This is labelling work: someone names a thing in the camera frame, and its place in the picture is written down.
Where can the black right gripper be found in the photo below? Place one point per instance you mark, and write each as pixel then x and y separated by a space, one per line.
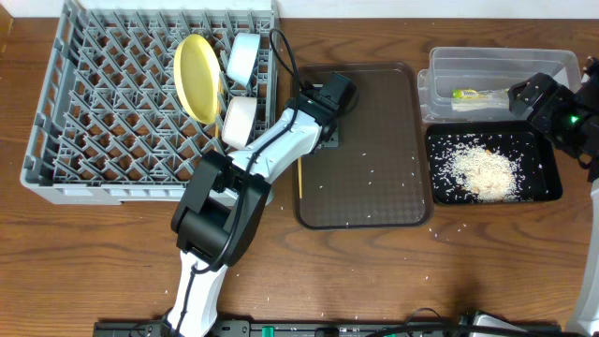
pixel 559 95

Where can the wooden chopstick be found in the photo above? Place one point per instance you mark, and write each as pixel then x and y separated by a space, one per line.
pixel 216 128
pixel 299 169

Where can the white bowl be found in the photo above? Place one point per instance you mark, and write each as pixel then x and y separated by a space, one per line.
pixel 239 121

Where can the green white snack wrapper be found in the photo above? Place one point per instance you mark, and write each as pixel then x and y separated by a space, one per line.
pixel 501 94

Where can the light blue bowl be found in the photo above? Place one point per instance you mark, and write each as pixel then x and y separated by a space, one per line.
pixel 243 57

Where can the yellow plate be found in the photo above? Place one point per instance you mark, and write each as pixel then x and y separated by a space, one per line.
pixel 196 74

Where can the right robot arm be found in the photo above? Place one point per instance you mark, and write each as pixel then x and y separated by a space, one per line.
pixel 582 145

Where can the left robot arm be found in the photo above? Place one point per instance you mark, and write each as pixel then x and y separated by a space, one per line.
pixel 221 207

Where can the black waste tray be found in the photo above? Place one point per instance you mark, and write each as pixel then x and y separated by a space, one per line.
pixel 518 140

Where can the pile of rice waste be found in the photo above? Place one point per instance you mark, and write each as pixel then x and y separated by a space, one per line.
pixel 483 174

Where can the clear plastic bin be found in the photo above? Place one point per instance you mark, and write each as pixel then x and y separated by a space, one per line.
pixel 480 69

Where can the brown serving tray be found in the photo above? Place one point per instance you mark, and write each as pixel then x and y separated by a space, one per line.
pixel 377 175

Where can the grey dish rack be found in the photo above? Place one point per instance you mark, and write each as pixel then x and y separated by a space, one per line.
pixel 109 126

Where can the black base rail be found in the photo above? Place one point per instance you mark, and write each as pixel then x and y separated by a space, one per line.
pixel 249 328

